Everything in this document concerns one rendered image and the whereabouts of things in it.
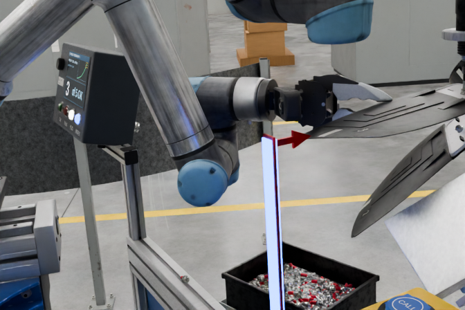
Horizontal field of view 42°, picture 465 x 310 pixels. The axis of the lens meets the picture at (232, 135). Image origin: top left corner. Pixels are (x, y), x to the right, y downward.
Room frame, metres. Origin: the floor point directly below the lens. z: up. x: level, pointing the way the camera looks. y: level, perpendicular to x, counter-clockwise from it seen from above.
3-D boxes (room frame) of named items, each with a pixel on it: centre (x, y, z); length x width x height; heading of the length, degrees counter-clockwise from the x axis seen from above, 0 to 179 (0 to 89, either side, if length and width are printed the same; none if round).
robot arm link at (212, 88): (1.05, 0.03, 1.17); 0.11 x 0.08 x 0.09; 65
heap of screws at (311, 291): (0.95, -0.10, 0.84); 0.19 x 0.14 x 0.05; 43
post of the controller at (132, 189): (1.19, 0.21, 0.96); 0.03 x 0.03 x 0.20; 28
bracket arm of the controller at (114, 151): (1.28, 0.26, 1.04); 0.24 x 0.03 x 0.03; 28
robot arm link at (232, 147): (1.03, 0.03, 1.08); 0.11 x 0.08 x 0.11; 172
